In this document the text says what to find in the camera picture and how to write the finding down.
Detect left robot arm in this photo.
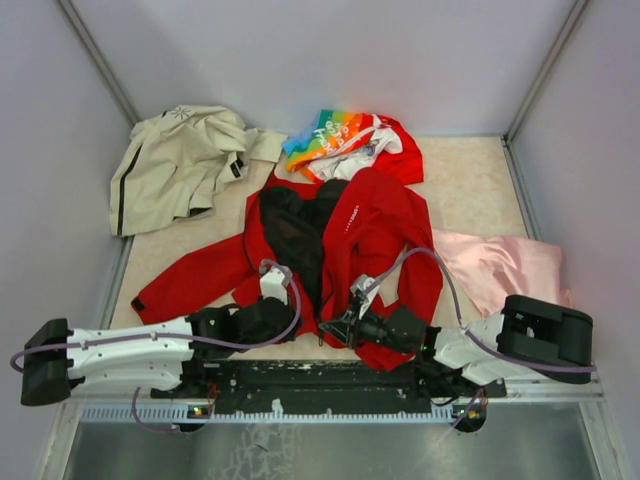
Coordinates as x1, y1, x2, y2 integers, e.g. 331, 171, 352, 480
11, 297, 300, 407

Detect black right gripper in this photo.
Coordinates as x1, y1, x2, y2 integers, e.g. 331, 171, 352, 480
320, 295, 412, 354

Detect right aluminium frame post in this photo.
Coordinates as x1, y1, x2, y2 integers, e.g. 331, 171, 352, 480
502, 0, 591, 147

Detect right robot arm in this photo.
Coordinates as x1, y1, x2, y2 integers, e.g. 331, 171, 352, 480
319, 295, 595, 396

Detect beige jacket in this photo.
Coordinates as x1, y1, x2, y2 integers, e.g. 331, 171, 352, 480
109, 105, 287, 237

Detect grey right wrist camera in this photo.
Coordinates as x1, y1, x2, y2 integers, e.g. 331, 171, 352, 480
350, 274, 380, 319

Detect rainbow white red garment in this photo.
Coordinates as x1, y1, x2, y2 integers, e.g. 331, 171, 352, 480
282, 110, 424, 185

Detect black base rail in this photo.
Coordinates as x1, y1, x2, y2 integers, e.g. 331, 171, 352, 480
151, 360, 479, 415

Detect left aluminium frame post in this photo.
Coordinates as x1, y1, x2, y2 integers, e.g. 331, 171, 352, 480
54, 0, 141, 126

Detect aluminium frame post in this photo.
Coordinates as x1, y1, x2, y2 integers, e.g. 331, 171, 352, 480
54, 0, 141, 126
502, 0, 591, 147

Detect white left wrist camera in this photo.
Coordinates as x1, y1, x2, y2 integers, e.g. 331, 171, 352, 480
259, 267, 291, 306

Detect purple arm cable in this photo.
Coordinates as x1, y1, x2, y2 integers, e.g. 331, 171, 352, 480
9, 258, 304, 434
359, 247, 599, 431

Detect pink satin cloth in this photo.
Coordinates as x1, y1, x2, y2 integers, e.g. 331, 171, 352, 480
433, 230, 572, 318

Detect white slotted cable duct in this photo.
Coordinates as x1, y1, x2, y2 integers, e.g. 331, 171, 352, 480
79, 399, 464, 425

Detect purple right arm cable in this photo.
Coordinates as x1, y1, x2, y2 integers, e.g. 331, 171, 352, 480
359, 247, 599, 431

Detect red jacket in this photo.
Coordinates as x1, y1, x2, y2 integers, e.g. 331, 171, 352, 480
131, 168, 443, 347

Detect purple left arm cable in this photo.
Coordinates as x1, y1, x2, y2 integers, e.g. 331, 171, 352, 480
9, 258, 304, 434

